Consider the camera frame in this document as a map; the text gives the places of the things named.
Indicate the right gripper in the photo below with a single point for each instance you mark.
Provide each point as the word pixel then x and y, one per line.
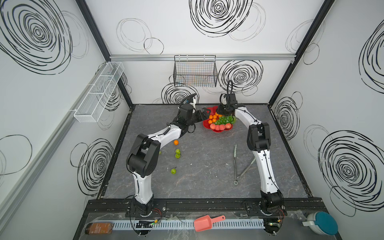
pixel 224 111

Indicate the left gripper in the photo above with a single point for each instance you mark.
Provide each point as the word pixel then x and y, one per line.
pixel 202 114

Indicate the red flower-shaped fruit bowl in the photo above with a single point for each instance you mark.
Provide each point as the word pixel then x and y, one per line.
pixel 205 123

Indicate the green fake grape bunch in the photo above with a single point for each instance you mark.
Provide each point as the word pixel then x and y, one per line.
pixel 223 120

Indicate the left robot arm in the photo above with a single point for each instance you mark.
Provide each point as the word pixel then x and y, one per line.
pixel 144 154

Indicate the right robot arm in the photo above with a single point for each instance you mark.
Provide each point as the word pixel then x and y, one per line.
pixel 259 142

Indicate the metal kitchen tongs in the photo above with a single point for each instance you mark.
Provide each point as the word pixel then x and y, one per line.
pixel 236 162

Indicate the pink plastic scoop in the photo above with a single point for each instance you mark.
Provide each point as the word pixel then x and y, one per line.
pixel 206 222

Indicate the teal and white container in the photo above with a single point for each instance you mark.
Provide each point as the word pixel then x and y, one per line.
pixel 321 223

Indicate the brown bottle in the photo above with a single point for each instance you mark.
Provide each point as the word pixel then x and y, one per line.
pixel 98 228

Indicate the black wire basket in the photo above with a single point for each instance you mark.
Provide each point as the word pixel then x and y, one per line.
pixel 195 71

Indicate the white slotted cable duct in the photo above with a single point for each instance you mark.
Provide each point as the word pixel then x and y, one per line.
pixel 231 224

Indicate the white wire shelf basket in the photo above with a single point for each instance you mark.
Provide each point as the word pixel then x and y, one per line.
pixel 97 97

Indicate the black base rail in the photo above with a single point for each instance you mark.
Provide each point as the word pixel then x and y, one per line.
pixel 250 206

